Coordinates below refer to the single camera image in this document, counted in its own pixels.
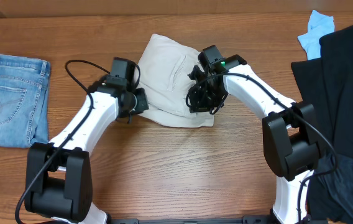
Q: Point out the light blue cloth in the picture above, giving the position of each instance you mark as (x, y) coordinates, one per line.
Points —
(318, 26)

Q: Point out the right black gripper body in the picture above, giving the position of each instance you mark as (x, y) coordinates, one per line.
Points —
(208, 99)

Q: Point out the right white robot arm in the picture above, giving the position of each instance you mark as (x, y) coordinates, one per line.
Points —
(292, 143)

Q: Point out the folded blue denim jeans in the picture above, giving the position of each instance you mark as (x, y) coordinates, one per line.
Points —
(24, 91)

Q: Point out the beige khaki shorts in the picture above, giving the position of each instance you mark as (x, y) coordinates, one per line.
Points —
(164, 68)

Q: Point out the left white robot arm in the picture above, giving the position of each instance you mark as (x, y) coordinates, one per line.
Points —
(58, 182)

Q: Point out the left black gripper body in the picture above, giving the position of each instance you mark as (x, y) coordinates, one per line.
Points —
(137, 102)

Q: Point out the black garment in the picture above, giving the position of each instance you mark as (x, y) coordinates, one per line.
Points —
(327, 83)

